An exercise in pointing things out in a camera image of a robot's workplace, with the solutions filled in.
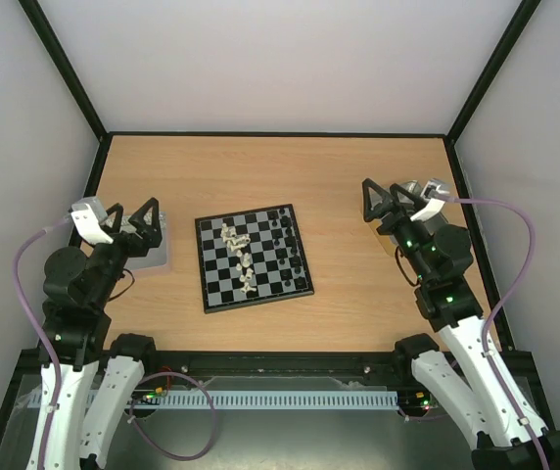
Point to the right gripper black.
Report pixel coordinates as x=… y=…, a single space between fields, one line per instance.
x=391 y=218

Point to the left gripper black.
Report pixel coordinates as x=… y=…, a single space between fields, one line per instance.
x=141 y=246

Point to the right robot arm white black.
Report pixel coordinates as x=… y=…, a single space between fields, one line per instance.
x=475 y=388

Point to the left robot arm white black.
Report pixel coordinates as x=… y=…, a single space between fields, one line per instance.
x=75 y=425

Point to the pile of white chess pieces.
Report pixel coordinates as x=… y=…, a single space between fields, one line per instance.
x=237 y=245

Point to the row of black chess pieces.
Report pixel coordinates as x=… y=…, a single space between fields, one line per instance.
x=286 y=249

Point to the gold metal tin box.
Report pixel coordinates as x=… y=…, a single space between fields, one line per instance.
x=389 y=244

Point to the black grey chessboard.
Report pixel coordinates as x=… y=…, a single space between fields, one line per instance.
x=219 y=276

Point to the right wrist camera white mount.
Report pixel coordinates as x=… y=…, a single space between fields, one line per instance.
x=430 y=192

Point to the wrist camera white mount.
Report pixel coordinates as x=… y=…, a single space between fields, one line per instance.
x=430 y=192
x=87 y=214

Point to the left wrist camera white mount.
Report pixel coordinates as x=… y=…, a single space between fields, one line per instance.
x=87 y=214

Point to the light blue cable duct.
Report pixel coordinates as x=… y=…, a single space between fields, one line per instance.
x=274 y=400

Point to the black aluminium frame rail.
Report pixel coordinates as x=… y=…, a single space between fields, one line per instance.
x=374 y=369

